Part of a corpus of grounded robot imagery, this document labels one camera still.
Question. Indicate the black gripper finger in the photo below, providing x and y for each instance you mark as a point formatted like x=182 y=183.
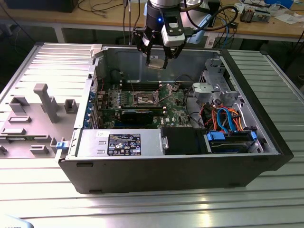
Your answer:
x=165 y=63
x=148 y=57

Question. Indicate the silver square CPU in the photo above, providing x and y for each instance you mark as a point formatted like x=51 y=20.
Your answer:
x=155 y=63

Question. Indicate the metal locking lever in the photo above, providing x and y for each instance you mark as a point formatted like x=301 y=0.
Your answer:
x=133 y=88
x=165 y=100

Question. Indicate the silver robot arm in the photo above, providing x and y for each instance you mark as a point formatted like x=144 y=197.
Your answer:
x=164 y=2

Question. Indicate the CPU socket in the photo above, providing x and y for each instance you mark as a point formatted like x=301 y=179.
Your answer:
x=145 y=101

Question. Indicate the wooden desk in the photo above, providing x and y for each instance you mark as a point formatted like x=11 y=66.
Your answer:
x=107 y=19

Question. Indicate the metal drive cage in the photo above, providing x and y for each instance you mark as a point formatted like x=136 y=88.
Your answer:
x=213 y=71

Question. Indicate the green motherboard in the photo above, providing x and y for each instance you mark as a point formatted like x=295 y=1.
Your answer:
x=177 y=110

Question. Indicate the black upright device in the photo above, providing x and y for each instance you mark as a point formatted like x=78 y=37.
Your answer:
x=215 y=9

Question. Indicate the small black adapter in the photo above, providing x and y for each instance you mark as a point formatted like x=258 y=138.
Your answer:
x=233 y=25

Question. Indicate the black plastic shroud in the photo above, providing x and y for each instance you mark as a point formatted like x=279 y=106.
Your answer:
x=183 y=141

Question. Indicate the small electronics assembly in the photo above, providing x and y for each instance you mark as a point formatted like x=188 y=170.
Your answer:
x=247 y=15

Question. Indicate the silver power supply unit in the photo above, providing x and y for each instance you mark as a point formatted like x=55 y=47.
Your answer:
x=90 y=142

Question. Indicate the hard disk in blue carrier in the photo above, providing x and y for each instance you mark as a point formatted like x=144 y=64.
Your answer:
x=228 y=146

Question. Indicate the black PC case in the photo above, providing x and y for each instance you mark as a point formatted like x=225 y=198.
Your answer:
x=154 y=175

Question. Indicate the black equipment box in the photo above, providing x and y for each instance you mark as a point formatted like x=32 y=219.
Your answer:
x=35 y=6

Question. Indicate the blue case latch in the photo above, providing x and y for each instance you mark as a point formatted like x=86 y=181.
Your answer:
x=61 y=145

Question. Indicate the white papers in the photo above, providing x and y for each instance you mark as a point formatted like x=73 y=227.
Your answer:
x=287 y=19

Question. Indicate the blue box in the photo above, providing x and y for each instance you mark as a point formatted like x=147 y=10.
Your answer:
x=280 y=2

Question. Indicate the grey parts rack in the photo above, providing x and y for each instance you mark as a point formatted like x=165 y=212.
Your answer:
x=35 y=142

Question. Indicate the white rounded device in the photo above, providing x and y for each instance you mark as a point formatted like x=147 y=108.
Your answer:
x=12 y=223

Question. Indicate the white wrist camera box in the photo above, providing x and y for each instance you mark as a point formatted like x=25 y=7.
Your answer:
x=173 y=39

